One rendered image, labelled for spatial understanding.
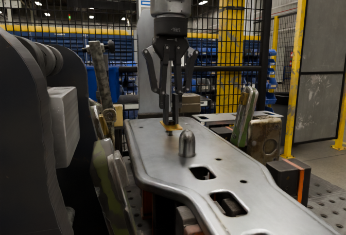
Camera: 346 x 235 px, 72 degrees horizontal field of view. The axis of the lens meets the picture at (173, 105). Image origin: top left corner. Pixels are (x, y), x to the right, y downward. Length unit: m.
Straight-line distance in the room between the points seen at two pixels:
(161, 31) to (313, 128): 3.24
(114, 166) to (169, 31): 0.36
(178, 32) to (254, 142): 0.30
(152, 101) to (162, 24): 0.36
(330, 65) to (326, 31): 0.43
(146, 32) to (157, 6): 0.30
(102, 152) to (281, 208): 0.22
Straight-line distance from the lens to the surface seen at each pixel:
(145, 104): 0.82
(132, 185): 1.00
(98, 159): 0.21
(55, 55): 0.22
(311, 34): 3.35
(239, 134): 0.57
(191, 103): 0.83
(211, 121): 0.73
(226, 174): 0.40
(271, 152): 0.62
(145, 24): 0.82
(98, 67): 0.52
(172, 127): 0.55
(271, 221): 0.31
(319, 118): 3.67
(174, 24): 0.52
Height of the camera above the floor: 1.17
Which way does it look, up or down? 10 degrees down
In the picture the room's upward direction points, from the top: straight up
